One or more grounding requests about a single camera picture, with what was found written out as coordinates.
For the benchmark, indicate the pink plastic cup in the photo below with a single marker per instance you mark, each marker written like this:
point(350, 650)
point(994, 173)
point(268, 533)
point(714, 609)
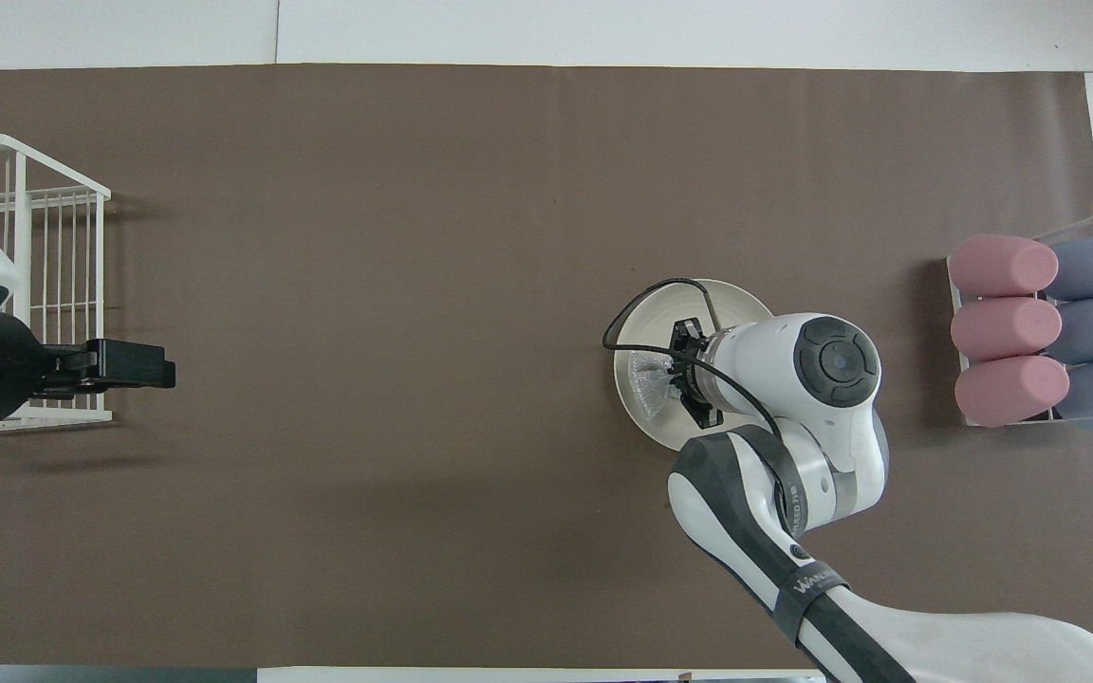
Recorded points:
point(1002, 266)
point(1007, 329)
point(1011, 391)

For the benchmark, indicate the silver mesh sponge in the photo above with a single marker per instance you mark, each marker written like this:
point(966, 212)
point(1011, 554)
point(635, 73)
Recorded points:
point(651, 384)

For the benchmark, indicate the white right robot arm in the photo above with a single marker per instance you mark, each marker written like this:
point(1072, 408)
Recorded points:
point(822, 398)

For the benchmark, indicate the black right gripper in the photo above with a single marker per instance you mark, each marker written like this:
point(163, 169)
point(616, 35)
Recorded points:
point(684, 372)

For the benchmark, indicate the cream round plate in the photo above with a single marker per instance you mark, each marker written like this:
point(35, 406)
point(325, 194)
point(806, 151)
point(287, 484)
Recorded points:
point(660, 323)

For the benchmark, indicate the brown table mat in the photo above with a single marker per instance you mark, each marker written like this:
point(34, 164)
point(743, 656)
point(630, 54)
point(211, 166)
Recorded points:
point(366, 285)

